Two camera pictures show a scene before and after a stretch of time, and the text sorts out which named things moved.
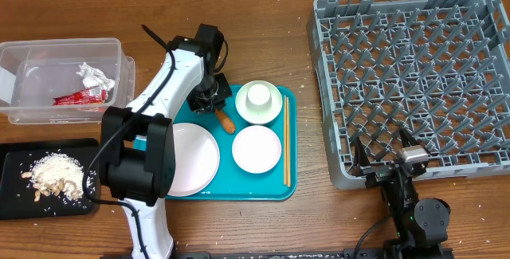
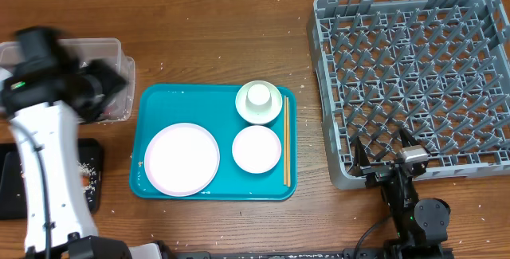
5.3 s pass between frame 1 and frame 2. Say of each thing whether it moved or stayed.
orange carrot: moved
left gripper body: moved
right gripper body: stayed
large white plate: stayed
